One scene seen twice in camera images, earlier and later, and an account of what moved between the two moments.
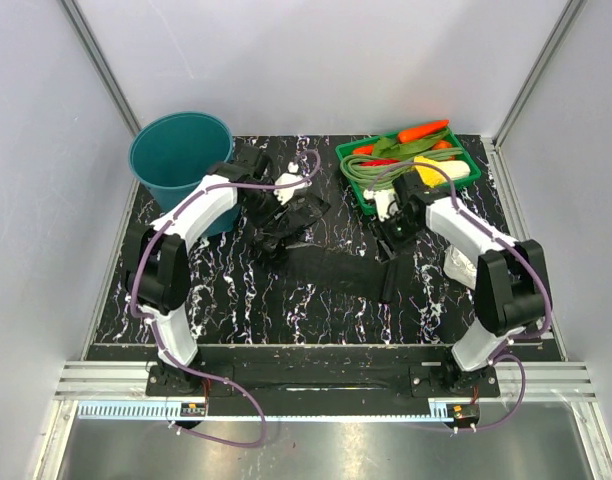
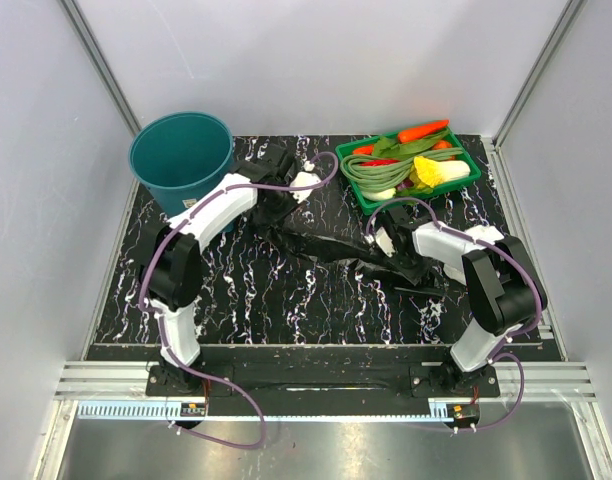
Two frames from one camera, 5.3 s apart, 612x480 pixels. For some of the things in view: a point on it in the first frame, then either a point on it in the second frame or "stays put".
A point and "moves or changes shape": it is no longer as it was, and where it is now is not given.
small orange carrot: (363, 150) stays put
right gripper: (386, 246) -> (412, 275)
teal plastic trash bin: (173, 151) stays put
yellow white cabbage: (434, 176) stays put
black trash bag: (327, 265) moves or changes shape
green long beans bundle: (380, 172) stays put
